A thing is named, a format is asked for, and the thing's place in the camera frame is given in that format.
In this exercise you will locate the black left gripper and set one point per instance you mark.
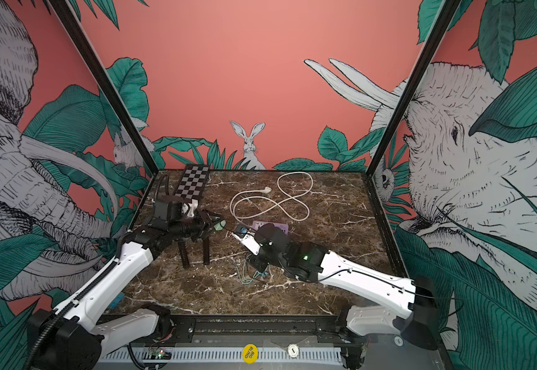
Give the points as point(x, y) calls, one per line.
point(207, 222)

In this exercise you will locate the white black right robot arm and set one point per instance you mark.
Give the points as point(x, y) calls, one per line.
point(409, 305)

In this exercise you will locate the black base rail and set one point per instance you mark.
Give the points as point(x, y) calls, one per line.
point(326, 328)

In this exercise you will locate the orange blue puzzle cube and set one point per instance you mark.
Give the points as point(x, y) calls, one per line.
point(116, 301)

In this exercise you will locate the white slotted rail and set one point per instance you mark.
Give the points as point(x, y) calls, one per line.
point(322, 356)

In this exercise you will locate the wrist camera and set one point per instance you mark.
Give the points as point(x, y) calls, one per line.
point(189, 207)
point(245, 236)

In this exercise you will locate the green charger plug adapter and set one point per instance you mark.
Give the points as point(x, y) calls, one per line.
point(220, 225)

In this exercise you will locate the purple power strip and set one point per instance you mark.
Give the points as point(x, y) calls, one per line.
point(257, 224)

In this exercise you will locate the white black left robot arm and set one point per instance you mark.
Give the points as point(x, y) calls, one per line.
point(70, 336)

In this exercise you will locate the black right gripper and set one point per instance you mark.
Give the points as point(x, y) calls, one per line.
point(256, 264)

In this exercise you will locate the black white checkerboard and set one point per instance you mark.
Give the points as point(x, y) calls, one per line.
point(192, 184)

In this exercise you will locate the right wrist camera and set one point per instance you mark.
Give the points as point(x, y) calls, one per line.
point(245, 236)

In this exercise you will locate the yellow round sticker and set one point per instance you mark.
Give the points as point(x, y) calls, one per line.
point(250, 354)

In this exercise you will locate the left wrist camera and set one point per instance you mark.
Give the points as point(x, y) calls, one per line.
point(189, 207)

